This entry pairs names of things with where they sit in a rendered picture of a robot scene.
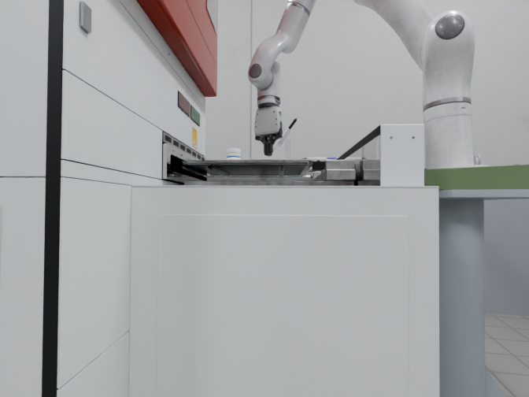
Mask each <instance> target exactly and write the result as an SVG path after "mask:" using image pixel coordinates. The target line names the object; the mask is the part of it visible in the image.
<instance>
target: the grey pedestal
mask: <svg viewBox="0 0 529 397"><path fill-rule="evenodd" d="M496 199H529V189H491V190H438V233H439V397H506V395H505V394H504V392H503V391H502V390H501V389H500V387H499V386H498V384H497V383H496V382H495V380H494V379H493V377H492V376H491V375H490V374H489V372H488V371H487V370H486V368H485V298H484V200H496Z"/></svg>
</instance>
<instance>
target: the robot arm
mask: <svg viewBox="0 0 529 397"><path fill-rule="evenodd" d="M354 1H355V2H356V3H357V4H358V5H359V6H364V7H368V8H370V9H372V10H374V11H375V12H376V13H378V14H379V15H380V16H381V17H382V18H383V19H384V20H385V21H386V22H387V23H388V24H389V25H390V26H391V27H392V28H393V30H394V31H395V32H396V34H397V35H398V37H399V38H400V39H401V41H402V42H403V44H404V45H405V47H406V49H407V51H408V52H409V53H410V55H411V56H412V58H413V60H414V61H415V63H416V64H417V65H418V66H419V68H420V69H421V70H422V71H423V116H424V152H425V169H446V168H463V167H480V166H489V165H481V157H480V156H479V155H478V156H477V157H476V156H475V155H474V147H473V131H472V97H471V81H472V70H473V63H474V54H475V29H474V26H473V23H472V20H471V19H470V17H469V16H468V15H467V14H466V13H464V12H461V11H458V10H450V11H447V12H444V13H441V14H439V15H438V16H437V17H435V18H433V16H432V15H431V14H430V12H429V11H428V9H427V7H426V6H425V5H424V4H423V2H422V1H421V0H354ZM315 3H316V0H288V2H287V5H286V8H285V10H284V12H283V15H282V18H281V20H280V22H279V26H278V28H277V30H276V33H275V34H274V36H271V37H269V38H267V39H265V40H264V41H263V42H262V43H261V44H260V45H259V46H258V48H257V49H256V51H255V53H254V56H253V59H252V61H251V63H250V67H249V70H248V78H249V81H250V82H251V83H252V85H254V86H255V87H256V88H257V107H258V109H257V112H256V117H255V125H254V133H255V139H256V140H258V141H261V142H262V143H263V144H264V155H266V156H272V153H273V145H274V143H275V141H276V140H277V139H280V138H282V137H283V136H282V134H283V115H282V111H281V108H280V104H281V103H282V101H281V100H280V64H279V62H277V61H275V59H276V58H277V57H278V55H279V54H280V53H281V52H282V53H285V54H290V53H292V52H293V51H294V50H295V48H296V47H297V45H298V42H299V40H300V38H301V35H302V33H303V31H304V29H305V26H306V24H307V22H308V19H309V16H310V14H311V12H312V10H313V7H314V5H315Z"/></svg>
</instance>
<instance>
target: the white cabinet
mask: <svg viewBox="0 0 529 397"><path fill-rule="evenodd" d="M129 397H439V233H438V188H318V187H133V188H132V189H131V296H130V354H129Z"/></svg>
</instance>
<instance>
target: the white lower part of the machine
mask: <svg viewBox="0 0 529 397"><path fill-rule="evenodd" d="M131 189H132V187H131V185H124V184H112V183H106V182H99V181H93V180H81V179H74V178H68V177H60V176H46V178H38V177H0V397H129V354H130V296H131Z"/></svg>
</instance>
